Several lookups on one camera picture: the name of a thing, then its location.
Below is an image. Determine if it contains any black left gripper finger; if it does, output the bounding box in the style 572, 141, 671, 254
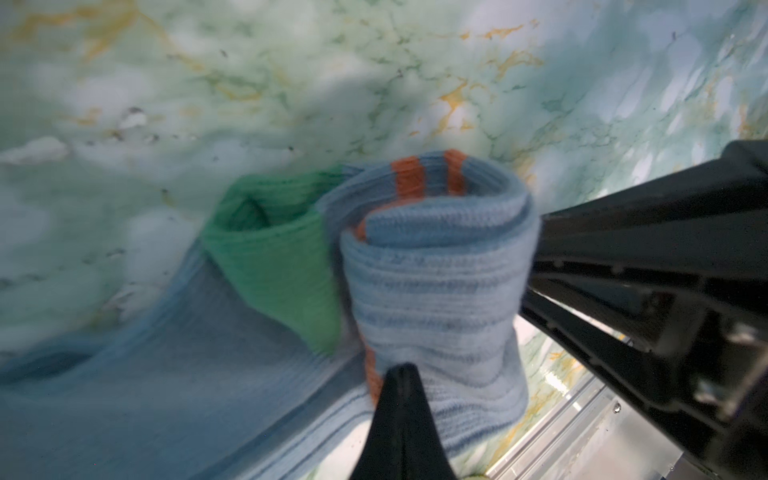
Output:
350, 363, 456, 480

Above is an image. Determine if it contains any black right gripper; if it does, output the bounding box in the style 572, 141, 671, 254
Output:
521, 140, 767, 479

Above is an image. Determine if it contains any grey blue striped sock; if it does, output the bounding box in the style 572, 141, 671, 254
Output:
1, 150, 540, 479

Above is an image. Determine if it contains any aluminium front rail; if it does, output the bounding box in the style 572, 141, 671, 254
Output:
486, 374, 710, 479

